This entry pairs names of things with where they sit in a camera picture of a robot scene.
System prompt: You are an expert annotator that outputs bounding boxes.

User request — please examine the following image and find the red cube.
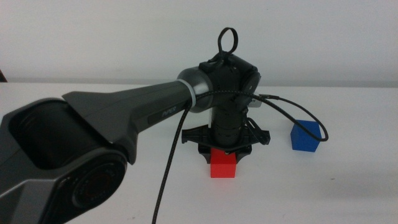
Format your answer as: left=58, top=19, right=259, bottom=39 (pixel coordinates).
left=210, top=147, right=237, bottom=179

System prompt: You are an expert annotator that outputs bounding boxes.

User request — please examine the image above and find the blue cube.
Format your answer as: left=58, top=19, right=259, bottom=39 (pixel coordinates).
left=290, top=119, right=322, bottom=153

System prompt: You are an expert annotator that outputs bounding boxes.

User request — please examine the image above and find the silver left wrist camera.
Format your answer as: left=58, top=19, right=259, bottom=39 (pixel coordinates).
left=244, top=97, right=262, bottom=109

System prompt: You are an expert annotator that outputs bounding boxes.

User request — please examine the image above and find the black cable tie loop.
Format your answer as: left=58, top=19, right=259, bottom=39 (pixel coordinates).
left=217, top=27, right=239, bottom=60

